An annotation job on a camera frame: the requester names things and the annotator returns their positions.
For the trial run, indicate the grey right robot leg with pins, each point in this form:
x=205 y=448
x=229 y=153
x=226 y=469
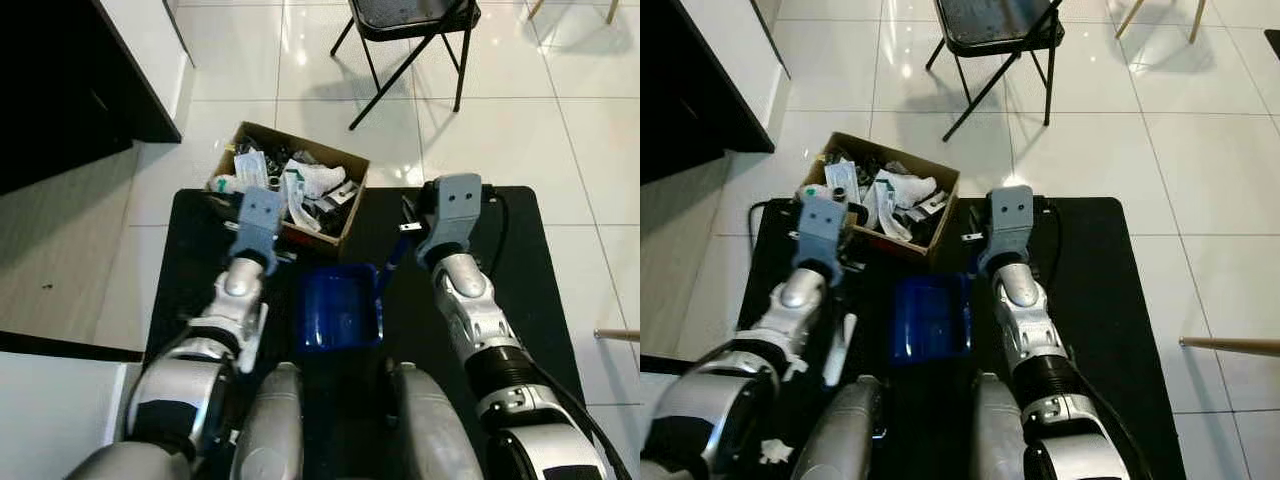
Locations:
x=1005 y=435
x=435 y=430

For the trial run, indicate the small black floor mat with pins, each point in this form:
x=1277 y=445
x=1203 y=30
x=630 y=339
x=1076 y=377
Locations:
x=1273 y=45

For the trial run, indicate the brown cardboard box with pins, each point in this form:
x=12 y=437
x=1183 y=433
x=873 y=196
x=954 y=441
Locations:
x=915 y=243
x=330 y=235

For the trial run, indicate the small black packet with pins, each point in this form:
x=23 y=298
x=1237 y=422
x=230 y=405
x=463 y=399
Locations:
x=935 y=205
x=340 y=195

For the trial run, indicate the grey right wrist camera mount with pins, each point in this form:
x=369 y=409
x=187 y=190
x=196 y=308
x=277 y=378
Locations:
x=1010 y=215
x=455 y=205

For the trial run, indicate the light wooden stick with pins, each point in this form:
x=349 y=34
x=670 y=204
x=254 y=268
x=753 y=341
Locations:
x=1230 y=347
x=620 y=335

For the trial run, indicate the clear plastic packet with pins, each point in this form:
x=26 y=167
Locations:
x=250 y=170
x=842 y=178

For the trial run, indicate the white green-striped packet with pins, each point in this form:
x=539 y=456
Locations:
x=888 y=210
x=297 y=200

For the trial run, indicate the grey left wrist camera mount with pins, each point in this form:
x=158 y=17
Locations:
x=260 y=215
x=822 y=225

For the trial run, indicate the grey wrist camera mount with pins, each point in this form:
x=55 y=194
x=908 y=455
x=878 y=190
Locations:
x=260 y=215
x=1010 y=215
x=455 y=205
x=822 y=225

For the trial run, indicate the white chair with wooden legs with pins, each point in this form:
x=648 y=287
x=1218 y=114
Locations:
x=1196 y=20
x=612 y=12

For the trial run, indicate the large black floor mat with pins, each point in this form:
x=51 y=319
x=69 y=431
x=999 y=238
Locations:
x=1100 y=330
x=500 y=330

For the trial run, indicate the black folding chair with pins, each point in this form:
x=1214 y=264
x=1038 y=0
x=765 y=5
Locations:
x=995 y=20
x=410 y=15

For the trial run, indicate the white paper scrap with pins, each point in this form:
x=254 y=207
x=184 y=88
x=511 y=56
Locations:
x=775 y=451

